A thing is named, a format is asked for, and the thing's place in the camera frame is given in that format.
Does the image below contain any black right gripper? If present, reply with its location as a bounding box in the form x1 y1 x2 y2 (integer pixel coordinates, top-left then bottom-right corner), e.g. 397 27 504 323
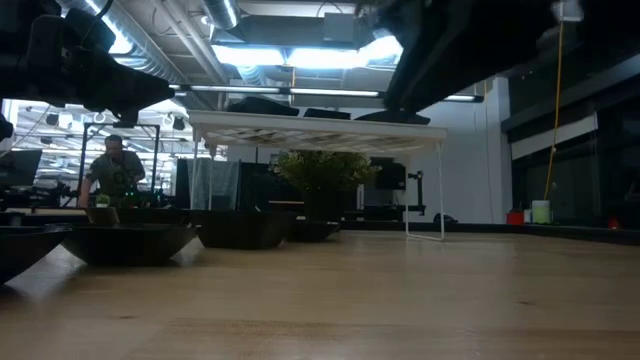
359 0 556 112

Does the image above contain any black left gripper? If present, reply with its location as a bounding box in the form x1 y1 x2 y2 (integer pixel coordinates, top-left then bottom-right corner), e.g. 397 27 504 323
22 17 175 112

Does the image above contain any leaf-shaped black mini plate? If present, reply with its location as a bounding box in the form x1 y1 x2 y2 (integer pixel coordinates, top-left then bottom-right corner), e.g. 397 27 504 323
287 219 342 244
0 224 71 285
62 223 202 267

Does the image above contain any large black bowl right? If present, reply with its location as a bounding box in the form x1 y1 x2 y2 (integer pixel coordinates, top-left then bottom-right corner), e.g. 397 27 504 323
353 110 432 126

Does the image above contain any person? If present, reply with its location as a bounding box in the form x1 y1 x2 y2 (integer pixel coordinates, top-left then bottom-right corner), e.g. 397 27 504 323
77 133 147 209

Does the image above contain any long ceiling light bar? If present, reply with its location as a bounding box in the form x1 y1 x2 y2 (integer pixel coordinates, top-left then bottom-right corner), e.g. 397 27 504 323
167 83 485 104

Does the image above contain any black box monitor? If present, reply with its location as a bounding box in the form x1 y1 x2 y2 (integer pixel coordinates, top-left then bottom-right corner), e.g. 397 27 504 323
374 159 407 191

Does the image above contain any black monitor stand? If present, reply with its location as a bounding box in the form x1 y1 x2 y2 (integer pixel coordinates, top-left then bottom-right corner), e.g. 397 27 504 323
407 169 427 215

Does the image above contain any grey curtain partition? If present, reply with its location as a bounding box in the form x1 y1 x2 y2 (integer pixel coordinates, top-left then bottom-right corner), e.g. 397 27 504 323
189 158 241 211

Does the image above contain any dark computer monitor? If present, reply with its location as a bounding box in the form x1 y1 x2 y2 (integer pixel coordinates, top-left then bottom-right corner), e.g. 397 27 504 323
0 148 44 189

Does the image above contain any green artificial potted plant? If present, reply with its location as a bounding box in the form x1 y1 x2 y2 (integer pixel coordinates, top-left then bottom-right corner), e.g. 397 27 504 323
272 149 382 224

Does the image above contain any light green cup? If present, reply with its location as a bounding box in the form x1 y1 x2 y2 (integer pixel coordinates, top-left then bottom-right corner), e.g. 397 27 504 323
530 199 553 225

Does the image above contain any black background rig frame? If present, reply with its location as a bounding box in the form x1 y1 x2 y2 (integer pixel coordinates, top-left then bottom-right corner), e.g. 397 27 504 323
74 121 161 209

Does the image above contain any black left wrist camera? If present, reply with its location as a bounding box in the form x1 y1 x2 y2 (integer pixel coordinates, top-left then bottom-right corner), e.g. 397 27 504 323
62 7 117 52

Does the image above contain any yellow cable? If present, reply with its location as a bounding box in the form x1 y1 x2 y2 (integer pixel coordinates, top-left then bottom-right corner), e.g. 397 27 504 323
542 19 566 202

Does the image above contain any white wire shelf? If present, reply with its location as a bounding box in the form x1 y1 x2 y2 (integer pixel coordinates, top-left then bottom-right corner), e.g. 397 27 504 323
187 109 450 242

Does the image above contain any black metal table frame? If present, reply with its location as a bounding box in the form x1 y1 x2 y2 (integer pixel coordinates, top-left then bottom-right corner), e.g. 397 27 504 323
0 208 640 246

